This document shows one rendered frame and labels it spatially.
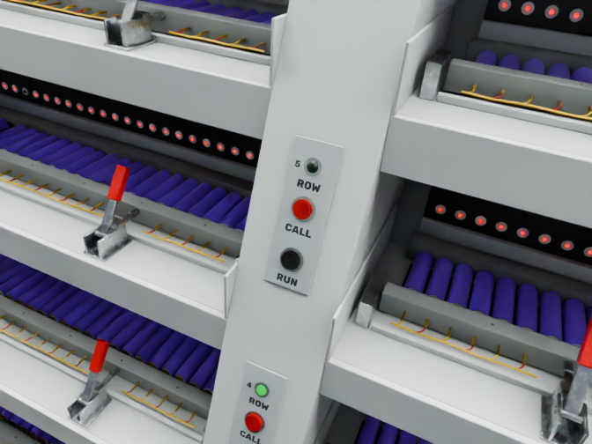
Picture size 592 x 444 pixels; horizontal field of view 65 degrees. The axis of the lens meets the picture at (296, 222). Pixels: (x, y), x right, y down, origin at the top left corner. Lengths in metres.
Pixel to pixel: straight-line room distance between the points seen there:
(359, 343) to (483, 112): 0.21
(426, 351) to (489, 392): 0.06
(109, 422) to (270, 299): 0.28
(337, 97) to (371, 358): 0.21
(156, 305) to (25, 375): 0.25
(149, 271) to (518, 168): 0.34
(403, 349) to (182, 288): 0.21
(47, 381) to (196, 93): 0.41
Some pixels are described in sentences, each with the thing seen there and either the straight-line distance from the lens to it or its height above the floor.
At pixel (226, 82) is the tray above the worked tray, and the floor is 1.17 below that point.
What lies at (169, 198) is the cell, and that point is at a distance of 0.55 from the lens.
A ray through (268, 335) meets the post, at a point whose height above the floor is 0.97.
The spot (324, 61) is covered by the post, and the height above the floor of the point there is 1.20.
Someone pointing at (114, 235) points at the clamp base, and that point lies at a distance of 0.51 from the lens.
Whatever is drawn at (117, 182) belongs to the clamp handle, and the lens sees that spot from 0.50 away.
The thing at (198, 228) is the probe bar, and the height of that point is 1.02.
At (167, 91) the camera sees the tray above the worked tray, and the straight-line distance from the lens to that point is 0.43.
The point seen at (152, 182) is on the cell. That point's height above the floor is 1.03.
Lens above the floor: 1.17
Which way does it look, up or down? 16 degrees down
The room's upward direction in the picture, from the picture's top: 13 degrees clockwise
